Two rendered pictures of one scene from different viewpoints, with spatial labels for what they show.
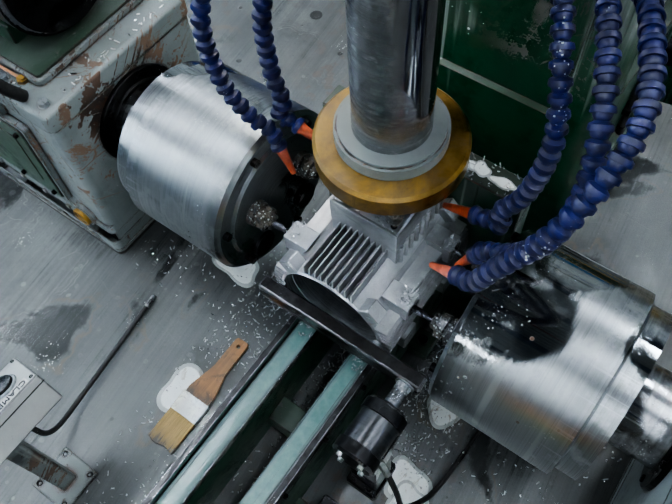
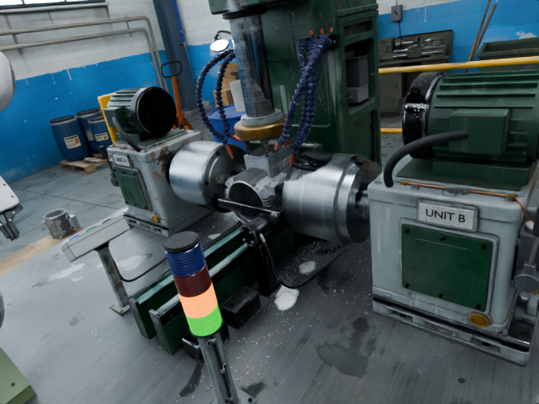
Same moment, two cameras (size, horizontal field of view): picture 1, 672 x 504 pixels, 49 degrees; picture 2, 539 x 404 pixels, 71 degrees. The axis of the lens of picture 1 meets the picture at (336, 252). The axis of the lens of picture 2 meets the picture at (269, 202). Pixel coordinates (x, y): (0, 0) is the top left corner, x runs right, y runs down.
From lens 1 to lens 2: 77 cm
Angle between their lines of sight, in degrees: 35
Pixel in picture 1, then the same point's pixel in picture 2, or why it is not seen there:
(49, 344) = (131, 265)
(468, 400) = (295, 200)
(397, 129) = (258, 103)
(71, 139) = (154, 167)
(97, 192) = (161, 198)
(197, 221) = (195, 178)
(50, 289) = (136, 251)
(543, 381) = (320, 175)
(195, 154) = (196, 154)
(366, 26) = (240, 57)
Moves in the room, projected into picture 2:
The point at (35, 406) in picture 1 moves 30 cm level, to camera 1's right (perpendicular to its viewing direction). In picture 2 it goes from (118, 227) to (220, 211)
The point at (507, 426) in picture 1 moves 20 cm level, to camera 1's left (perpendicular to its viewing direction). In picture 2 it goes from (311, 204) to (236, 216)
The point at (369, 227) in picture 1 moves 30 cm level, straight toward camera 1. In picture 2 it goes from (257, 160) to (247, 203)
